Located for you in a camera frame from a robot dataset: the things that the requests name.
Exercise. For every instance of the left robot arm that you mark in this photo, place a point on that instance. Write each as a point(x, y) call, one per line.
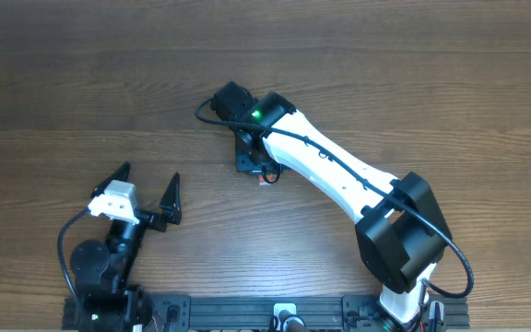
point(90, 264)

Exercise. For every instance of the mounting rail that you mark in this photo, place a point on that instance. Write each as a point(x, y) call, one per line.
point(238, 313)

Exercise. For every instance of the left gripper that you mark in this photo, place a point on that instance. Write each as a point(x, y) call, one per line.
point(152, 220)

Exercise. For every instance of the red cube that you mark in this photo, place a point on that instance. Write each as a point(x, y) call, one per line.
point(263, 181)

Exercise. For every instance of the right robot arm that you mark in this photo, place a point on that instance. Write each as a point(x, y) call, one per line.
point(330, 166)

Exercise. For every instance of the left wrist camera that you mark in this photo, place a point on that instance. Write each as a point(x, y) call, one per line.
point(113, 201)

